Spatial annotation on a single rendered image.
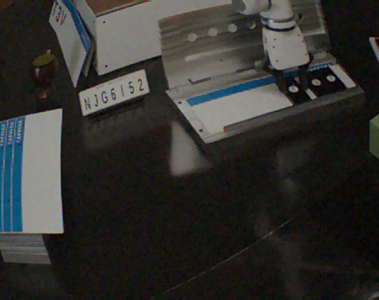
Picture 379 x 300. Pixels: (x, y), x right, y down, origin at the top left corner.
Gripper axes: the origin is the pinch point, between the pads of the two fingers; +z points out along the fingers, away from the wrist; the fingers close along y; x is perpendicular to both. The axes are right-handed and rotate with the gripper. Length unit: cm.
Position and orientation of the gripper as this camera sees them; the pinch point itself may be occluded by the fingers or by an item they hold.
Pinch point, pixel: (292, 83)
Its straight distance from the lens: 229.9
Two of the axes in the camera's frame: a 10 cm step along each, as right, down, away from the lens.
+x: -3.7, -3.8, 8.5
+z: 1.5, 8.8, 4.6
